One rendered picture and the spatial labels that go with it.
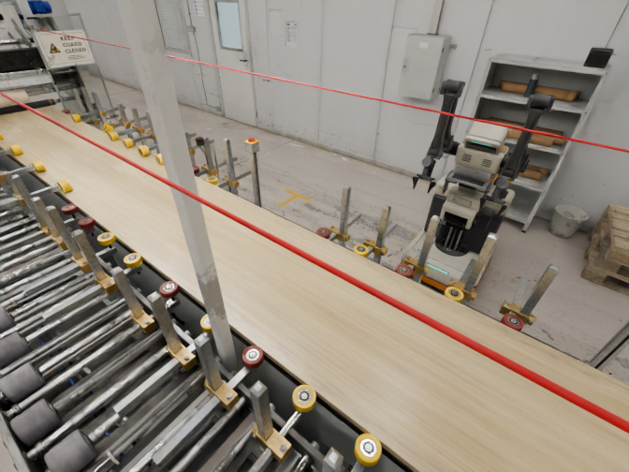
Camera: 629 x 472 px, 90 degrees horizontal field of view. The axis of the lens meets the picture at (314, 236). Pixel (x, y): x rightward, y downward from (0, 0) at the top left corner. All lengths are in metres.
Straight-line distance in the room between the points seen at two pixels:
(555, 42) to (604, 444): 3.30
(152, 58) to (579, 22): 3.65
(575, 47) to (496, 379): 3.20
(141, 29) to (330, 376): 1.11
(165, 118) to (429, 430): 1.15
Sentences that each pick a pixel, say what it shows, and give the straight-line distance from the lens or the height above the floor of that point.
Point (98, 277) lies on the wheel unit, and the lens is 1.86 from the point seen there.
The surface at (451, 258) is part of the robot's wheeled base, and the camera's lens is 2.84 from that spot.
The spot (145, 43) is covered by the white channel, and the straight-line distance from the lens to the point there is 0.78.
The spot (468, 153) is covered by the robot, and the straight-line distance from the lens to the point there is 2.33.
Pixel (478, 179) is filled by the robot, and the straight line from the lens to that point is 2.36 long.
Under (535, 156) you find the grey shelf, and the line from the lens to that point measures 4.19.
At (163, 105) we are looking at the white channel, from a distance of 0.80.
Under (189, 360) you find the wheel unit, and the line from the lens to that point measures 1.41.
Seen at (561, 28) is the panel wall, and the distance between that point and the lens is 4.00.
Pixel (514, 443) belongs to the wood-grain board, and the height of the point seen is 0.90.
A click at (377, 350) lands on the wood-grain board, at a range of 1.33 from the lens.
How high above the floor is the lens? 2.00
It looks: 38 degrees down
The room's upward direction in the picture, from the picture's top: 2 degrees clockwise
